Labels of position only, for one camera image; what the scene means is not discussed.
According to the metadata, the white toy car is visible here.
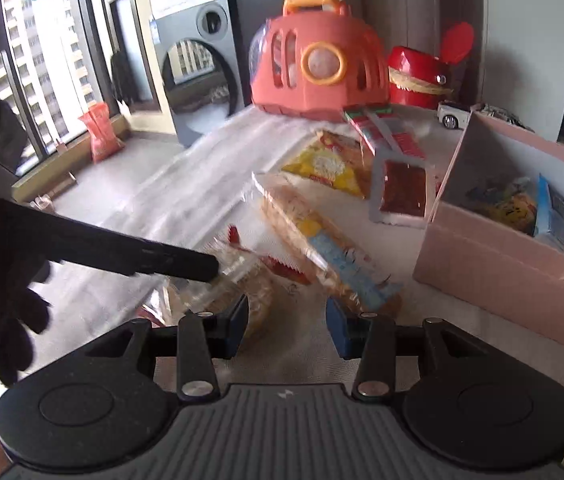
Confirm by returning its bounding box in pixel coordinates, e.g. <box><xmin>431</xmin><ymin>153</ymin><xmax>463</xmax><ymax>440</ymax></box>
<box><xmin>437</xmin><ymin>101</ymin><xmax>474</xmax><ymax>131</ymax></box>

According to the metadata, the clear packet with brown snack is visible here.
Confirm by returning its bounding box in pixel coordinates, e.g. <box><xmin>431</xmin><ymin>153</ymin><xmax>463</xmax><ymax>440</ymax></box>
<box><xmin>368</xmin><ymin>156</ymin><xmax>437</xmax><ymax>229</ymax></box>

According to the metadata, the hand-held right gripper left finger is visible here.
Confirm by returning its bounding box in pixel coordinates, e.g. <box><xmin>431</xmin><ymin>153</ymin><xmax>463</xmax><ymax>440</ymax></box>
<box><xmin>84</xmin><ymin>295</ymin><xmax>250</xmax><ymax>403</ymax></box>

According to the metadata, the clear bread packet red print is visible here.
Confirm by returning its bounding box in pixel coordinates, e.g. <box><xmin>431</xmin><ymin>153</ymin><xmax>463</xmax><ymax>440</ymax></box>
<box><xmin>139</xmin><ymin>225</ymin><xmax>309</xmax><ymax>343</ymax></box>

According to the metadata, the beige curtain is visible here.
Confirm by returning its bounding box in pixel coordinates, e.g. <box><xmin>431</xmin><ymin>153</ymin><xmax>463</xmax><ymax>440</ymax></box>
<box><xmin>357</xmin><ymin>0</ymin><xmax>485</xmax><ymax>106</ymax></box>

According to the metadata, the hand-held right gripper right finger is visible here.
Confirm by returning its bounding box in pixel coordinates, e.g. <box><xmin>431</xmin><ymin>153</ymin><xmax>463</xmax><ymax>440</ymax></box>
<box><xmin>326</xmin><ymin>299</ymin><xmax>478</xmax><ymax>401</ymax></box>

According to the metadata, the blue yellow snack packet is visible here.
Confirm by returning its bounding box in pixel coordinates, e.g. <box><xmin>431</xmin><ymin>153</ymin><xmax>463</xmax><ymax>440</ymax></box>
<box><xmin>466</xmin><ymin>175</ymin><xmax>539</xmax><ymax>237</ymax></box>

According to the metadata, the black hanging jacket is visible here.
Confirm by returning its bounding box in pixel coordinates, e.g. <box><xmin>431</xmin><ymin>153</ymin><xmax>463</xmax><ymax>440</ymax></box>
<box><xmin>110</xmin><ymin>50</ymin><xmax>141</xmax><ymax>105</ymax></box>

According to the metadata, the orange toy carrier basket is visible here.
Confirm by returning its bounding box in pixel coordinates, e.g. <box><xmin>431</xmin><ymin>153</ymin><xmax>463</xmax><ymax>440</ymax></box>
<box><xmin>249</xmin><ymin>0</ymin><xmax>391</xmax><ymax>122</ymax></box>

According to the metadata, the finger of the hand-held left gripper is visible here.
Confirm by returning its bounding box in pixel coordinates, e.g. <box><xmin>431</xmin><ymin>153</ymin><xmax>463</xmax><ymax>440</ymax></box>
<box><xmin>9</xmin><ymin>200</ymin><xmax>220</xmax><ymax>283</ymax></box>

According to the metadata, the grey washing machine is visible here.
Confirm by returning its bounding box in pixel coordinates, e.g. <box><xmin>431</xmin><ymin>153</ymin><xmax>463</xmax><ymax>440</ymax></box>
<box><xmin>151</xmin><ymin>0</ymin><xmax>244</xmax><ymax>147</ymax></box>

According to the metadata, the red bin with lid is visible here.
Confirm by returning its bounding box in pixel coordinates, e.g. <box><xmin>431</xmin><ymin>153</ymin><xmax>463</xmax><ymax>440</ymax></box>
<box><xmin>387</xmin><ymin>22</ymin><xmax>475</xmax><ymax>111</ymax></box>

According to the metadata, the pink cardboard box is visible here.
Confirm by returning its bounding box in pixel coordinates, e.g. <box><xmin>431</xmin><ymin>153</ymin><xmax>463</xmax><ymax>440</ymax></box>
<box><xmin>412</xmin><ymin>110</ymin><xmax>564</xmax><ymax>361</ymax></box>

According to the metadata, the red green snack packet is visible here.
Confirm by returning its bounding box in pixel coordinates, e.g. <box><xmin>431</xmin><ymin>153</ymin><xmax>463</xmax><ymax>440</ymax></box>
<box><xmin>343</xmin><ymin>105</ymin><xmax>429</xmax><ymax>160</ymax></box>

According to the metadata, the bread packet with blue cartoon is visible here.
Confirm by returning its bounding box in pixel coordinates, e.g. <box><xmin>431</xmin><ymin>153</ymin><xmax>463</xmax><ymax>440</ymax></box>
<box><xmin>252</xmin><ymin>172</ymin><xmax>404</xmax><ymax>317</ymax></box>

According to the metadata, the orange snack bag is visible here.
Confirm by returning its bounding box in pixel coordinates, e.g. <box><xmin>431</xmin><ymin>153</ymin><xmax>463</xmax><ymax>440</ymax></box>
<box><xmin>79</xmin><ymin>102</ymin><xmax>126</xmax><ymax>164</ymax></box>

